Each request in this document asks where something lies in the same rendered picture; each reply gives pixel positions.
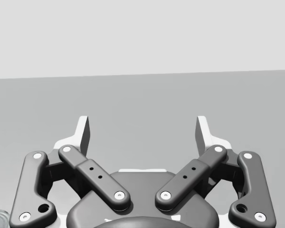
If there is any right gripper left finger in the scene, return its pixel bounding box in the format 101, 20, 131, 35
9, 115, 132, 228

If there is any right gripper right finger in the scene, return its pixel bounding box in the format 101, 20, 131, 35
154, 115, 277, 228

